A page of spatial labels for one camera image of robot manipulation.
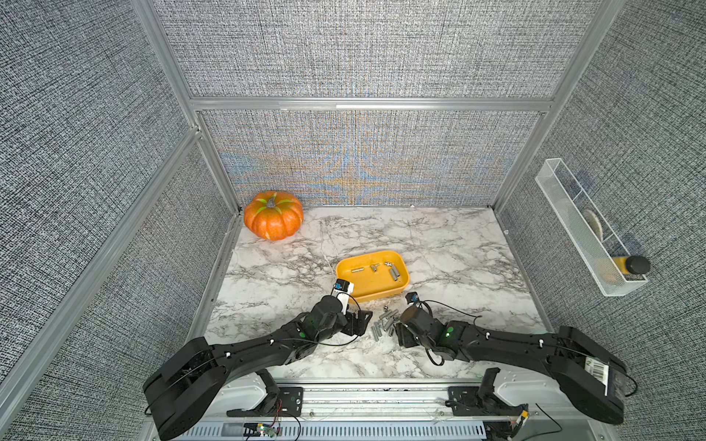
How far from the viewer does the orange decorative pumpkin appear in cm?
102

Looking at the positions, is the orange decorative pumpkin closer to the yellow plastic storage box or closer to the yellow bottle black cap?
the yellow plastic storage box

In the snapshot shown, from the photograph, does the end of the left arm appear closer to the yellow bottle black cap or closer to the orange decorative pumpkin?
the orange decorative pumpkin

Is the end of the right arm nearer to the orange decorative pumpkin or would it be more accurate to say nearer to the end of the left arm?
the end of the left arm

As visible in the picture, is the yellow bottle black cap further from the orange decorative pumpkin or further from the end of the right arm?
the orange decorative pumpkin

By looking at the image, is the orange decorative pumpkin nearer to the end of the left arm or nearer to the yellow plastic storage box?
the yellow plastic storage box

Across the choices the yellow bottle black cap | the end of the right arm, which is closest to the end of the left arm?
the end of the right arm
